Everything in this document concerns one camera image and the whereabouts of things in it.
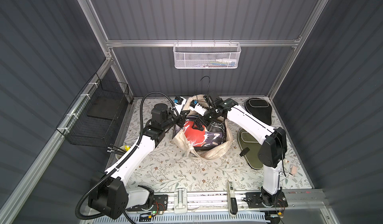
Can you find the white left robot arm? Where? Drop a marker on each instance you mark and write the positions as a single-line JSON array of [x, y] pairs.
[[108, 195]]

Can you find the white black handheld tool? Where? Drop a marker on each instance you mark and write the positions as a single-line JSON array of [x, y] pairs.
[[231, 199]]

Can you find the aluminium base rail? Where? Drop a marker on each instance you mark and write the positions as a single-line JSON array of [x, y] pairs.
[[216, 201]]

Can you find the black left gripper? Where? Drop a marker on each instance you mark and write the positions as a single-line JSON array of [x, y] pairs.
[[182, 117]]

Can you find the green paddle case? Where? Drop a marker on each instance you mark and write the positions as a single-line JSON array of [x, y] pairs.
[[249, 147]]

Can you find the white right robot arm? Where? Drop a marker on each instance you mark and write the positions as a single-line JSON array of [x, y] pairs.
[[272, 140]]

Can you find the cream canvas tote bag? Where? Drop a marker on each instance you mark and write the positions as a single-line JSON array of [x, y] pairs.
[[181, 142]]

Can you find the white clamp on rail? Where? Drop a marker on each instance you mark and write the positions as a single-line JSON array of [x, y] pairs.
[[180, 201]]

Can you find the black wire basket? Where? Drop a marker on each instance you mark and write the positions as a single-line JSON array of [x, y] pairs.
[[97, 118]]

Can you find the clear ping pong paddle set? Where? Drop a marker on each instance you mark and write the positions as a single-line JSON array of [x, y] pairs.
[[208, 137]]

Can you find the white cup with pens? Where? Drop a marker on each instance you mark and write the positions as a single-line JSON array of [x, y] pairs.
[[118, 152]]

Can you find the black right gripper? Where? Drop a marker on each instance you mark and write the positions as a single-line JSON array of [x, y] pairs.
[[205, 119]]

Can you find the markers in white basket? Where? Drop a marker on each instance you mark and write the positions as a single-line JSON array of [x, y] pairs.
[[218, 63]]

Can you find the small pink white object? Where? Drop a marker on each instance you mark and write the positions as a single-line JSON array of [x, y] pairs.
[[293, 170]]

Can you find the white wire mesh basket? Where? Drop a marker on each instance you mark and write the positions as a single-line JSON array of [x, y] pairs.
[[187, 55]]

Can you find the black paddle case white piping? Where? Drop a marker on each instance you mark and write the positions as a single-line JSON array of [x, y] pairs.
[[259, 108]]

